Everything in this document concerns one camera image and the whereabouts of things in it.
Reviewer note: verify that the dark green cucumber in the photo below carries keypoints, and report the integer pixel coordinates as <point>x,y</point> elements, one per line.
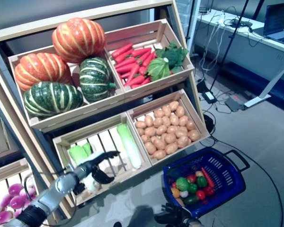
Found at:
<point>191,200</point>

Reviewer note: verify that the brown potato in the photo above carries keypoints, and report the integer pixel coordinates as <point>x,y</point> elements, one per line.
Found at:
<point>159,143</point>
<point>170,138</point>
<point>174,119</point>
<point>159,113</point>
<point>159,154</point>
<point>149,120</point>
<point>171,148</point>
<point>158,122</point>
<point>183,120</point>
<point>150,147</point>
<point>161,130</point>
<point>140,131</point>
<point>182,142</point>
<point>181,133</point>
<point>190,125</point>
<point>149,132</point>
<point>144,138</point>
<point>172,129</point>
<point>180,111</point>
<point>174,105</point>
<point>140,124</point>
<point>194,135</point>
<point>166,110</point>
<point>166,120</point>

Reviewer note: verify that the orange fruit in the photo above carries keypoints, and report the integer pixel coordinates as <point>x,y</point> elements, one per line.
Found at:
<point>175,192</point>

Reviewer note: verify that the small green pepper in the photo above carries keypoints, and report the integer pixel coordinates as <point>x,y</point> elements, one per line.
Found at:
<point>192,188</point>

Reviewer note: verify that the light green bell pepper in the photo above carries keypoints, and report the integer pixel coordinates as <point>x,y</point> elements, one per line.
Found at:
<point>182,184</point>

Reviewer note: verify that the black device on desk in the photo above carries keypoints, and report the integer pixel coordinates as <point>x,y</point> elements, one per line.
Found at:
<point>239,23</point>

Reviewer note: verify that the wooden display shelf rack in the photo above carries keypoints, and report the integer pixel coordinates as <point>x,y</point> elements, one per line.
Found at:
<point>13,30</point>

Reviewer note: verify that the wooden crate with turnips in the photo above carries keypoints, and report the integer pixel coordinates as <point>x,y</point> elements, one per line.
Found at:
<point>4,173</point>

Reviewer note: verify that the white cabbage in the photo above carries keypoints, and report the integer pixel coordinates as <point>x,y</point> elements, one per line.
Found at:
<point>91,185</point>

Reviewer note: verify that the red tomato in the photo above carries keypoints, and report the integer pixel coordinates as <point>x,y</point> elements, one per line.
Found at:
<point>191,178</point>
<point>200,194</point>

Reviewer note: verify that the small red chili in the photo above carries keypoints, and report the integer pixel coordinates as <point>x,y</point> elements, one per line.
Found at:
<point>173,185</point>

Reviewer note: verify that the small green striped pumpkin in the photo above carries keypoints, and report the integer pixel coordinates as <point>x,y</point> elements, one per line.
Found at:
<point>95,79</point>

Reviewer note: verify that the wooden crate with potatoes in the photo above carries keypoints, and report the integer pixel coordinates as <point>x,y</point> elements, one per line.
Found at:
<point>198,118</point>

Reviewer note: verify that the beige potato in basket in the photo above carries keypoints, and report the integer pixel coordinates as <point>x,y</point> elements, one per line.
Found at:
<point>199,173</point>

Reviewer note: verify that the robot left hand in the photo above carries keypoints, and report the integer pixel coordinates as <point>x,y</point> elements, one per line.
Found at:
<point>101,176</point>

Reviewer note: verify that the open laptop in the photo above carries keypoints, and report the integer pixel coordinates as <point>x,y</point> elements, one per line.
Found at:
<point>278,26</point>

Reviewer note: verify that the long napa cabbage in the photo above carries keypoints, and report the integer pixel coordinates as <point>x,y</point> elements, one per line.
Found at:
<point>130,146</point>

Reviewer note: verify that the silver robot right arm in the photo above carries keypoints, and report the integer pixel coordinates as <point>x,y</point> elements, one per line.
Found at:
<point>193,223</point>

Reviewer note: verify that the grey power brick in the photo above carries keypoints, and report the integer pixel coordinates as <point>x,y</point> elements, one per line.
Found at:
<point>234,104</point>

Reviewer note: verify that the dark green broccoli with leaves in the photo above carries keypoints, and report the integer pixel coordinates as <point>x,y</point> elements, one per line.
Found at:
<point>172,55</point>

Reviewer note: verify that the green bok choy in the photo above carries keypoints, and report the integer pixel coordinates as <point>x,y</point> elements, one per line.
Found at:
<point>87,148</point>
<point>77,153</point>

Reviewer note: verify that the white garlic bulb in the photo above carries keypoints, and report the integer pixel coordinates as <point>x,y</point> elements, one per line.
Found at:
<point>184,194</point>

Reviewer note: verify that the wooden crate with cabbages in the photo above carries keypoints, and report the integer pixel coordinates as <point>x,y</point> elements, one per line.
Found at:
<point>104,139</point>

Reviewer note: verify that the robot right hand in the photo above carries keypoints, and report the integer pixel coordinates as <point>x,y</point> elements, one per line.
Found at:
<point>175,216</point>

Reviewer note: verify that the red bell pepper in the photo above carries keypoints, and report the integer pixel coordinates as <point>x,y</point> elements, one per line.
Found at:
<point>208,191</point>

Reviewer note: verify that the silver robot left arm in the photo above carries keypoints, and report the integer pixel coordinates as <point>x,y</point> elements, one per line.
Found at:
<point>61,185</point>

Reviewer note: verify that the blue plastic shopping basket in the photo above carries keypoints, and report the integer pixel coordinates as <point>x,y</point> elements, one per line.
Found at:
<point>224,179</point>

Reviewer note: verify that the large orange striped pumpkin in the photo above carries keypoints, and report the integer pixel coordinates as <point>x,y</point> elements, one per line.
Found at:
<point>78,39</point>

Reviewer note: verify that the wooden crate with carrots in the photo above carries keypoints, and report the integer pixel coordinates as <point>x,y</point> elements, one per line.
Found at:
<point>156,85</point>

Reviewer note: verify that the white desk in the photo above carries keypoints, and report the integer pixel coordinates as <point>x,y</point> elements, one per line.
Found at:
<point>262,54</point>

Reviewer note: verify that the light green lettuce head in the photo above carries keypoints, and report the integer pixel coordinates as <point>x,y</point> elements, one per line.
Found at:
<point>158,69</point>

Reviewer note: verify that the wooden crate with pumpkins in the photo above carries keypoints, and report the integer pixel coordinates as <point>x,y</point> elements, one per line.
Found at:
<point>61,117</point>

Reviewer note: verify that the black power adapter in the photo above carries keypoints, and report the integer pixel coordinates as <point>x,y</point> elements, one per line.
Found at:
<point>208,96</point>

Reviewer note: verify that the black tripod stand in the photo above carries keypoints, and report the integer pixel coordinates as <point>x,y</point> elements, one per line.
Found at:
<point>229,45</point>

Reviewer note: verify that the flat orange striped pumpkin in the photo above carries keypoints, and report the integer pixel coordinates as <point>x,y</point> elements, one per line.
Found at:
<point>41,69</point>

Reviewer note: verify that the wide green striped pumpkin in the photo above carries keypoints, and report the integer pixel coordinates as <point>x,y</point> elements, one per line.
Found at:
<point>52,99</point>

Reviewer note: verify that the dark green bell pepper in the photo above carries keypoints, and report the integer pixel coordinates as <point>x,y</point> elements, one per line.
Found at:
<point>201,182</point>

